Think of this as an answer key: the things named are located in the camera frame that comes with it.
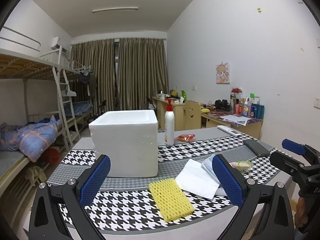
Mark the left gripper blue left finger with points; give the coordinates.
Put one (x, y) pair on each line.
(46, 221)

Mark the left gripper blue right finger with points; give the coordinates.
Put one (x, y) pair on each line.
(275, 221)

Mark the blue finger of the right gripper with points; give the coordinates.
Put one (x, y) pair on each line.
(294, 147)

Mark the green tissue packet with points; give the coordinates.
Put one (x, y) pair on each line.
(241, 166)

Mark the blue face mask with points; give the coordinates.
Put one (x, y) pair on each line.
(207, 166)

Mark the white tissue sheet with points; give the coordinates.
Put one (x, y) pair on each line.
(194, 179)

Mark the yellow foam net sleeve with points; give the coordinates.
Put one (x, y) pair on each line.
(170, 199)

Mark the person's right hand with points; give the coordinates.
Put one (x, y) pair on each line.
(301, 217)

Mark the black smartphone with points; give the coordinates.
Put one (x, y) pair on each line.
(256, 148)

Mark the white remote control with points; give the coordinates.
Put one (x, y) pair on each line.
(229, 130)

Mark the printed paper sheets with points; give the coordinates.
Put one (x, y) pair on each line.
(239, 120)

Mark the red snack packet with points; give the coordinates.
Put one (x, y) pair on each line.
(186, 137)

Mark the wooden desk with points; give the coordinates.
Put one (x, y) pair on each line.
(208, 120)

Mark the houndstooth table cloth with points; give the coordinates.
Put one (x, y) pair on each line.
(126, 206)

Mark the blue plaid quilt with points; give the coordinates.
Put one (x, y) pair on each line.
(32, 139)

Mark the wooden smiley chair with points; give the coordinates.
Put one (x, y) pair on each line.
(192, 115)

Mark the white lotion pump bottle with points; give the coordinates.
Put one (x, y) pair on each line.
(169, 123)

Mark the white styrofoam box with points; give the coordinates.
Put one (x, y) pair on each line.
(129, 139)

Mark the metal bunk bed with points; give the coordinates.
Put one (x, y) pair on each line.
(15, 65)

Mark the brown striped curtains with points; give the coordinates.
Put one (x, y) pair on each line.
(124, 74)

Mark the white air conditioner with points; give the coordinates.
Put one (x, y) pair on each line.
(58, 43)

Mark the ceiling tube light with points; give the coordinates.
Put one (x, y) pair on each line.
(115, 9)

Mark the anime girl wall poster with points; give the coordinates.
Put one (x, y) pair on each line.
(223, 73)

